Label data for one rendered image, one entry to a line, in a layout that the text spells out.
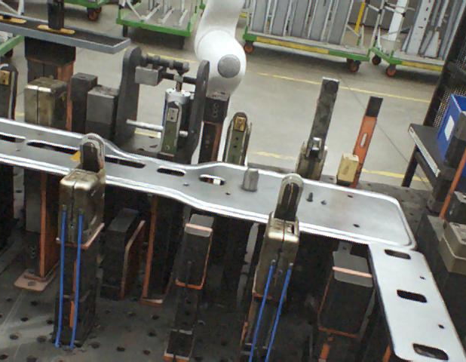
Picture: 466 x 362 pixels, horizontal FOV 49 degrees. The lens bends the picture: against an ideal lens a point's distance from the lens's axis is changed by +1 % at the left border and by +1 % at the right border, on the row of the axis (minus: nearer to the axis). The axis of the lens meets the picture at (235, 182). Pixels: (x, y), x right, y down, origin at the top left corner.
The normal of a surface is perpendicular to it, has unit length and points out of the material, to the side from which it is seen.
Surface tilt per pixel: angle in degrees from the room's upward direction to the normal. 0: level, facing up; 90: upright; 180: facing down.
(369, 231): 0
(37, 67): 90
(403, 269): 0
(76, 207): 90
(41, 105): 90
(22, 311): 0
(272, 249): 90
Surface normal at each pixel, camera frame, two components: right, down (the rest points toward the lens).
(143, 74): -0.11, 0.40
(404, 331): 0.17, -0.89
